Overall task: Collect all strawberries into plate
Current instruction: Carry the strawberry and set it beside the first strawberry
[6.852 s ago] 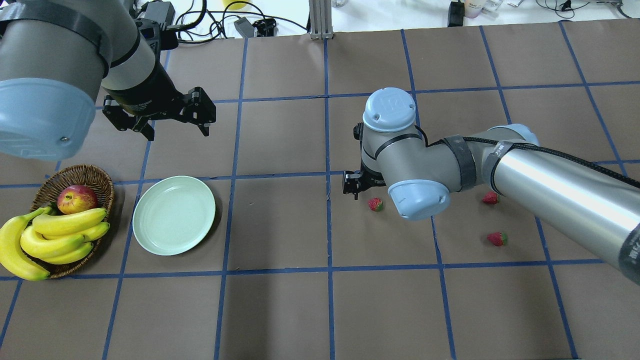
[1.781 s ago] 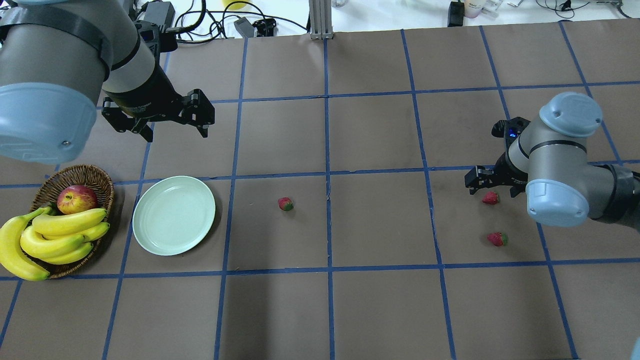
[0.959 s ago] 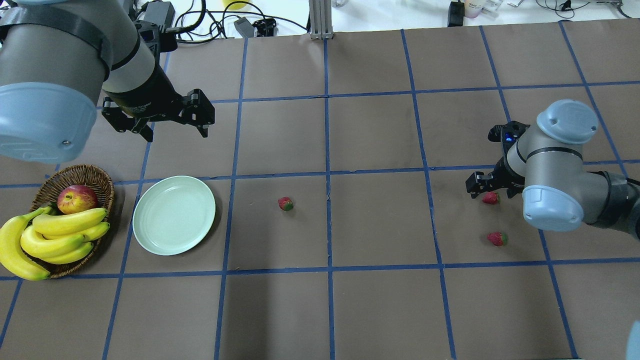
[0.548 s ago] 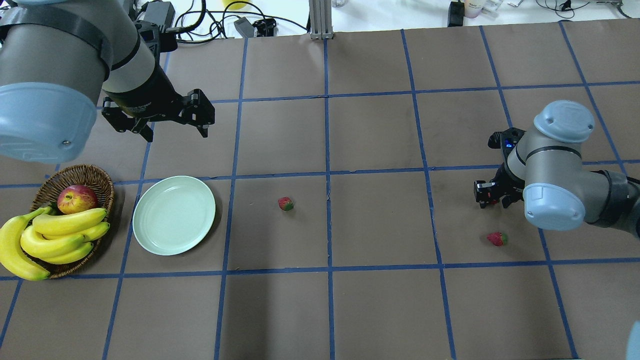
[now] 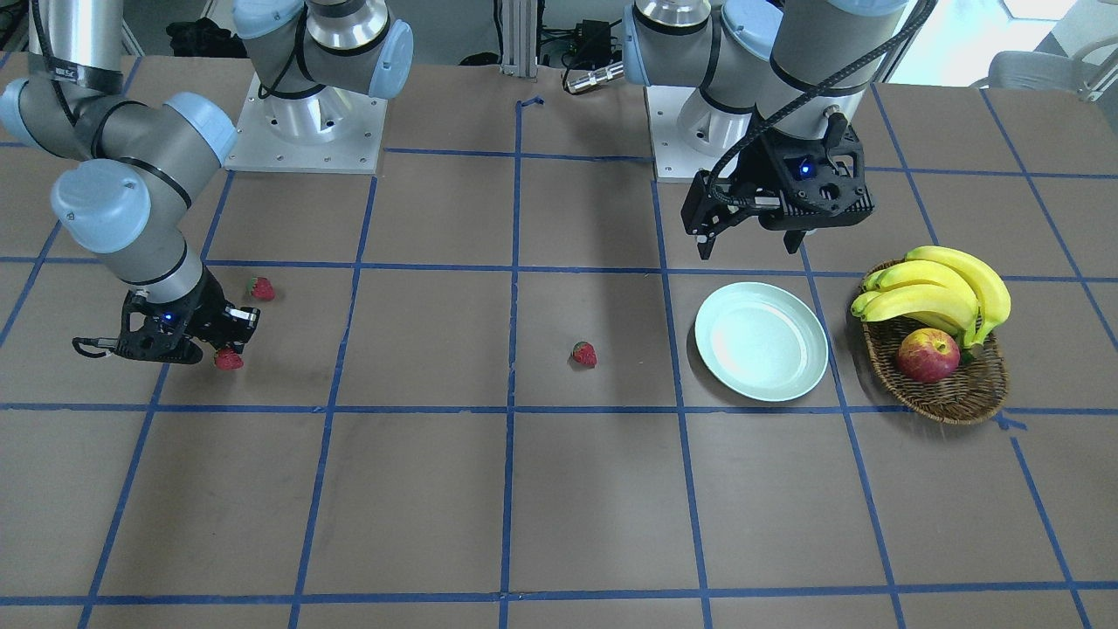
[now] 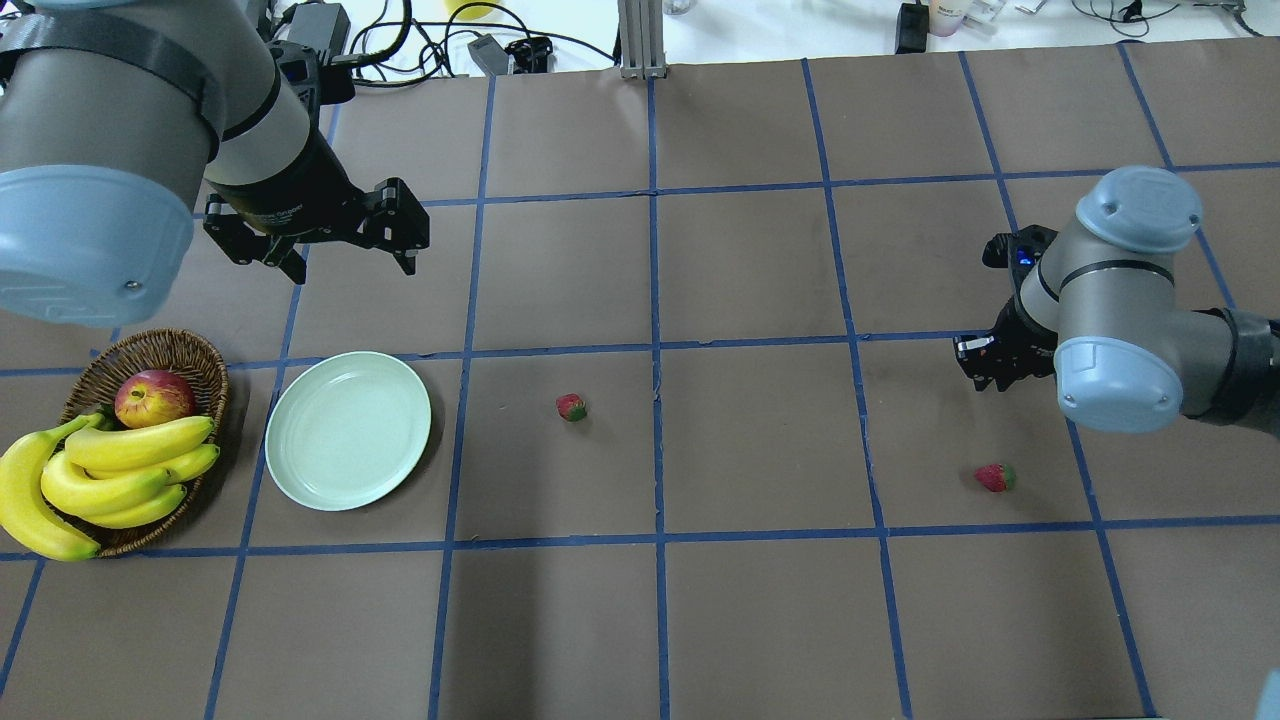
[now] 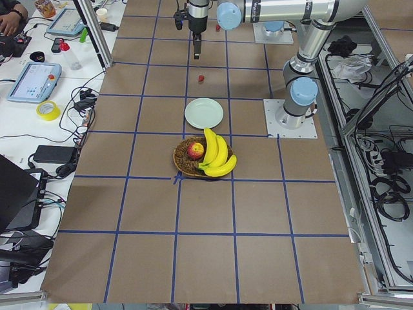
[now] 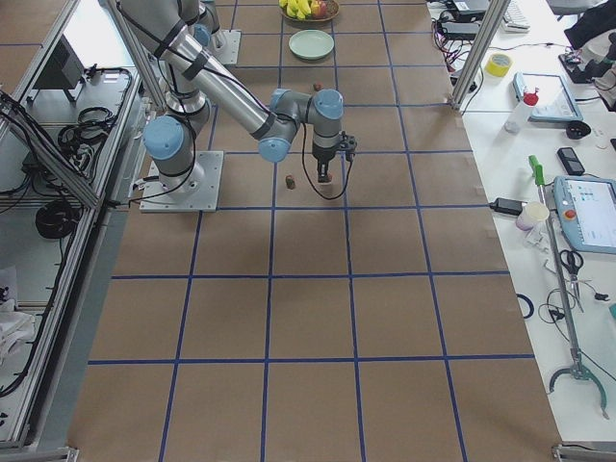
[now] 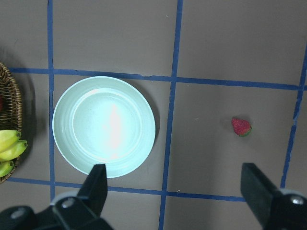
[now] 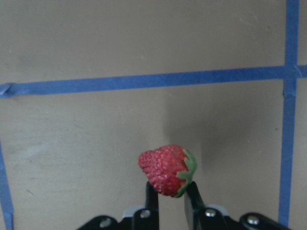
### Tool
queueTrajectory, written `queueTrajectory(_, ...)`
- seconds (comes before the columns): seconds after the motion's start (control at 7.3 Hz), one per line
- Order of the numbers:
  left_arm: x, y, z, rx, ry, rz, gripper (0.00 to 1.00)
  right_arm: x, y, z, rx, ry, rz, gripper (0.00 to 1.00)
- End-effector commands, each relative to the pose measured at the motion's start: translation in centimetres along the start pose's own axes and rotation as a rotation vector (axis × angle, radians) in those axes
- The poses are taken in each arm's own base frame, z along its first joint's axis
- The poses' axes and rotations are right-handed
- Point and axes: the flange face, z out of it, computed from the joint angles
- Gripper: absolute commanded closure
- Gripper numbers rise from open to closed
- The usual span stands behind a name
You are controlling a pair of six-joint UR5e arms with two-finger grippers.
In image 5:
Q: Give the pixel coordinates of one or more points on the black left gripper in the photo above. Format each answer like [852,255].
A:
[758,171]

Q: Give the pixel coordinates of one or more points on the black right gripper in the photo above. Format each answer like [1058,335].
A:
[212,315]

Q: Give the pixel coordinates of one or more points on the red strawberry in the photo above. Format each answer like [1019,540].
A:
[260,288]
[584,354]
[227,359]

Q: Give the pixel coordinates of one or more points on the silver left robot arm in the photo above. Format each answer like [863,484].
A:
[797,70]

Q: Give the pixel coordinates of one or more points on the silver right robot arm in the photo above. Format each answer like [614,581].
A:
[139,168]

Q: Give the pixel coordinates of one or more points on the light green plate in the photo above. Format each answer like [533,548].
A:
[761,341]

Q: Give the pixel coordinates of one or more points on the yellow banana bunch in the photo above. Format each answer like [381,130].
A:
[943,287]

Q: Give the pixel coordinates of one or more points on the red apple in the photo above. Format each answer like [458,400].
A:
[928,355]

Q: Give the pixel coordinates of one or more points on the wicker fruit basket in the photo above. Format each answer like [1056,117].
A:
[974,393]

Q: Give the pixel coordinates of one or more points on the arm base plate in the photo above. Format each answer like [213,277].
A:
[332,132]
[688,133]

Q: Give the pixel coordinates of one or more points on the silver cable connector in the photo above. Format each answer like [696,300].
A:
[594,79]

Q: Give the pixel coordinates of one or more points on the aluminium frame post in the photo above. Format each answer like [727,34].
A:
[519,26]

